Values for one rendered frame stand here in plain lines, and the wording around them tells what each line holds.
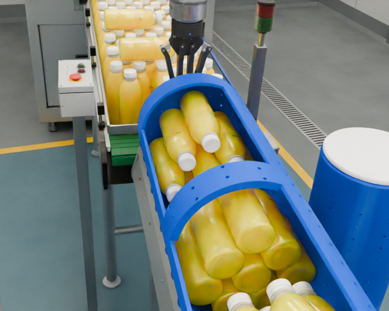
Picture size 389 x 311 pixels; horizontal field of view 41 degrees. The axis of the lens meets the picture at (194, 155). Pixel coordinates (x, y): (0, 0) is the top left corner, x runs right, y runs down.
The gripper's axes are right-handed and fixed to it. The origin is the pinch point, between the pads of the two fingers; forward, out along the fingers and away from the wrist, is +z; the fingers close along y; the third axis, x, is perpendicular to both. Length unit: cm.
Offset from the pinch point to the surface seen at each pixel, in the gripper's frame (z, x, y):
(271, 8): -8, -46, -39
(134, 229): 85, -47, 8
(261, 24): -2, -46, -36
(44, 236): 116, -84, 49
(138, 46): 0.3, -35.3, 7.3
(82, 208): 57, -29, 28
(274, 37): 118, -352, -167
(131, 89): 10.3, -25.6, 10.6
